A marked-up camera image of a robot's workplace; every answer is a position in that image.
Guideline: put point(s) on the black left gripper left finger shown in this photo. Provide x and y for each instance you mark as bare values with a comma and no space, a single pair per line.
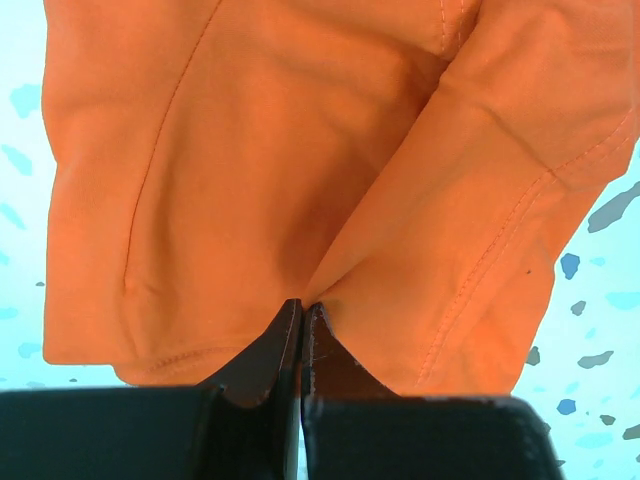
239,423

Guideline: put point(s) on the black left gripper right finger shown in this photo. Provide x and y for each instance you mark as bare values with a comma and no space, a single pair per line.
355,428

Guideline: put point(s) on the orange t shirt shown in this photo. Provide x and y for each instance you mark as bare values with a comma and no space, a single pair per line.
416,167

